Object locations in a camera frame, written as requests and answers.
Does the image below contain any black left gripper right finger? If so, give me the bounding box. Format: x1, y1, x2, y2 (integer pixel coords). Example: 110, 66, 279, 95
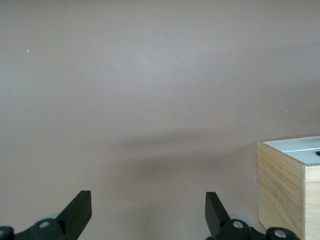
205, 191, 301, 240

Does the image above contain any light wooden drawer cabinet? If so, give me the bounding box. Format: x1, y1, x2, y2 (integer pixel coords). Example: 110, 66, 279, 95
256, 135, 320, 240

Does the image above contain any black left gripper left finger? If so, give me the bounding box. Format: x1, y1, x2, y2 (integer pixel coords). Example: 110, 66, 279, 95
0, 190, 93, 240

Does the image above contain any white closed drawer front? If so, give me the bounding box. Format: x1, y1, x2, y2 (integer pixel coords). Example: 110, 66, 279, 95
262, 136, 320, 153

